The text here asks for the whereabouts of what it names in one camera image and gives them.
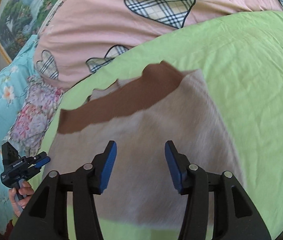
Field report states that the black camera box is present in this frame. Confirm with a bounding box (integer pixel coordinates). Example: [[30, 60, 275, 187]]
[[0, 142, 20, 188]]

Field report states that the person's left hand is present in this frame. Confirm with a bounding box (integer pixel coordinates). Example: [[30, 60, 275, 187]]
[[9, 181, 34, 218]]

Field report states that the turquoise floral quilt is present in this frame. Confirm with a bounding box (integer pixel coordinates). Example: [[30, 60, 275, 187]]
[[0, 35, 38, 233]]

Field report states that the pink heart pattern quilt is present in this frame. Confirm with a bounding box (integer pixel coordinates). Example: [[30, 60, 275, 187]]
[[33, 0, 283, 90]]

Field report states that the framed landscape painting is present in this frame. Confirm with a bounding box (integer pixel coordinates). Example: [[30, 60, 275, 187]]
[[0, 0, 59, 63]]

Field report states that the beige knit sweater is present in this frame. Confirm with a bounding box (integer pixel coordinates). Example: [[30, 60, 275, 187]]
[[44, 62, 246, 229]]

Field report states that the floral ruffled pillow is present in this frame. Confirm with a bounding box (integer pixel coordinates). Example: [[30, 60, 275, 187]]
[[5, 76, 64, 157]]

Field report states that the green bed sheet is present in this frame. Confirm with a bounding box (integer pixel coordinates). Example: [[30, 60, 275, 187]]
[[41, 11, 283, 239]]

